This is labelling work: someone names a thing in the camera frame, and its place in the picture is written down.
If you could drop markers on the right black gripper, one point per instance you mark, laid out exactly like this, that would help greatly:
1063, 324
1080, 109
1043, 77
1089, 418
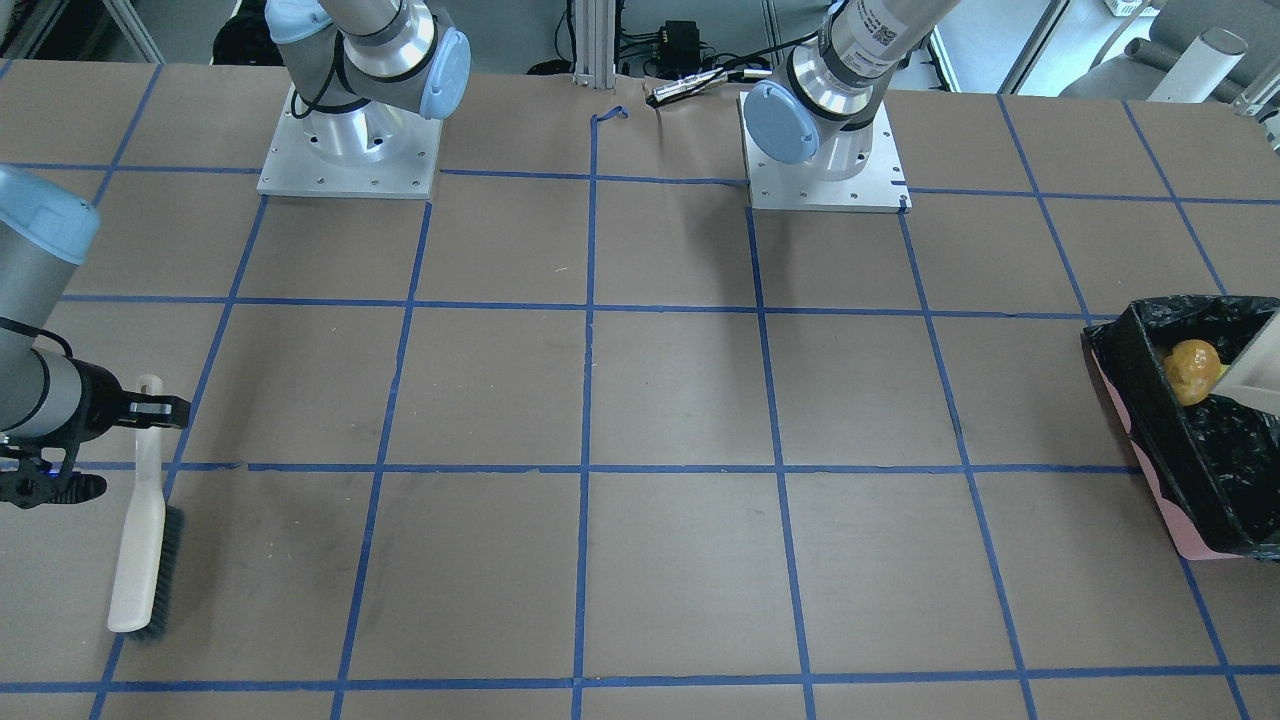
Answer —
98, 396

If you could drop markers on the white hand brush black bristles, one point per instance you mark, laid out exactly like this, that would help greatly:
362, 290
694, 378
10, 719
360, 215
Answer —
148, 550

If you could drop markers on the beige plastic dustpan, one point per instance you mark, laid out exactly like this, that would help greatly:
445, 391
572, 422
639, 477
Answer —
1253, 379

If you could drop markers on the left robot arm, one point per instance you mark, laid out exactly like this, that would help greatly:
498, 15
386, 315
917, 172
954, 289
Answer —
836, 81

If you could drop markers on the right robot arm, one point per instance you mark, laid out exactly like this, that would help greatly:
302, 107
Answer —
343, 56

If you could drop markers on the black lined trash bin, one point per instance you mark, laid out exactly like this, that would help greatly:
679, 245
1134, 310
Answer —
1214, 462

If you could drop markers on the brown potato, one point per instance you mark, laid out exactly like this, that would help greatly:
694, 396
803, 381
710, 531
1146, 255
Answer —
1193, 368

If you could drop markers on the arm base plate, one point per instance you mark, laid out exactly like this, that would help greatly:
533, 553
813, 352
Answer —
853, 171
375, 152

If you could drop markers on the aluminium frame post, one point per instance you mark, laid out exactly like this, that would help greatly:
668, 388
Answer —
594, 33

